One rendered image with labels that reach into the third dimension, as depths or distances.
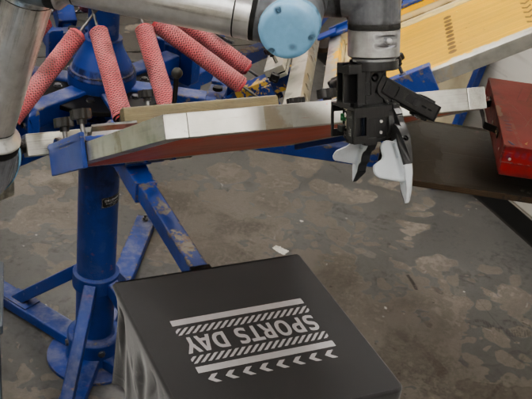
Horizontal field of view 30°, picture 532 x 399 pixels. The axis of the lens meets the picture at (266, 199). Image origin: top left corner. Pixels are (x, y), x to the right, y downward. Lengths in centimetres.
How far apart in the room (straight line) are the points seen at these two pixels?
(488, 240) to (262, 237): 100
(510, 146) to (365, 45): 129
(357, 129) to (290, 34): 21
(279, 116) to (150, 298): 69
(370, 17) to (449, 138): 161
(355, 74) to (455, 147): 153
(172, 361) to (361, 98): 76
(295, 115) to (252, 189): 291
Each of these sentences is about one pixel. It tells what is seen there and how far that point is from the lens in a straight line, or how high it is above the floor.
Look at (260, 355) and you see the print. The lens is 200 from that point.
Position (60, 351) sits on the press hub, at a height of 1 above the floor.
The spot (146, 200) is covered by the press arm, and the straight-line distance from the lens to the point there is 254.
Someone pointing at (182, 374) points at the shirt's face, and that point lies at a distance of 193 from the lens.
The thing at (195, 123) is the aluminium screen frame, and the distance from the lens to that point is 150.
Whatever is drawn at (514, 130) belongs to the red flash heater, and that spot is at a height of 110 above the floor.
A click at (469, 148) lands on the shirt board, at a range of 295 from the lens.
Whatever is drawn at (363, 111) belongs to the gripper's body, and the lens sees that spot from 141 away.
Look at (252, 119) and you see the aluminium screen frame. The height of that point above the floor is 154.
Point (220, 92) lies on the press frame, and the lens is 284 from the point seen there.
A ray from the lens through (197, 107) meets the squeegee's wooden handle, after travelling 214.
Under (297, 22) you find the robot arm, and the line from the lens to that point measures 127.
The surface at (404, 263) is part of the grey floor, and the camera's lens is 412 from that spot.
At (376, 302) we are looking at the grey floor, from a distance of 386.
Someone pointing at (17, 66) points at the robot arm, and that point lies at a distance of 158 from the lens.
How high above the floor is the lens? 221
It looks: 30 degrees down
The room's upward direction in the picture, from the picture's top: 7 degrees clockwise
